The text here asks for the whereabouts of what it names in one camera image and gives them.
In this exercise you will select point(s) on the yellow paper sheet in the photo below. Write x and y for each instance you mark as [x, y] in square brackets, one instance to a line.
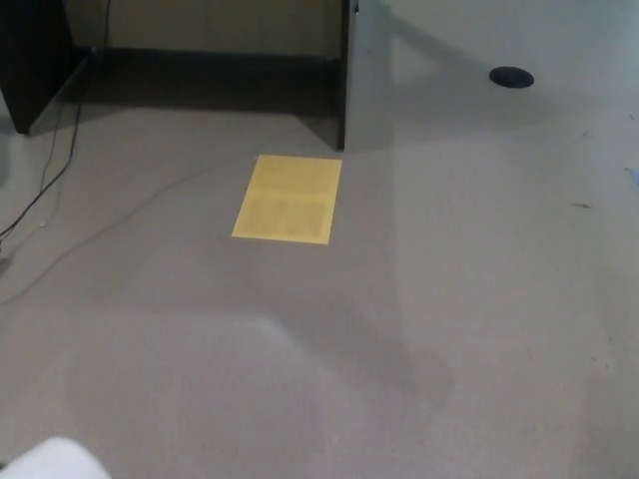
[289, 199]

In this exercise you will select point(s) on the black round floor cap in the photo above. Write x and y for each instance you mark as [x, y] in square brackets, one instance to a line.
[511, 77]

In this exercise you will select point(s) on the white toilet paper roll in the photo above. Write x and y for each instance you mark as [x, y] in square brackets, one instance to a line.
[50, 461]

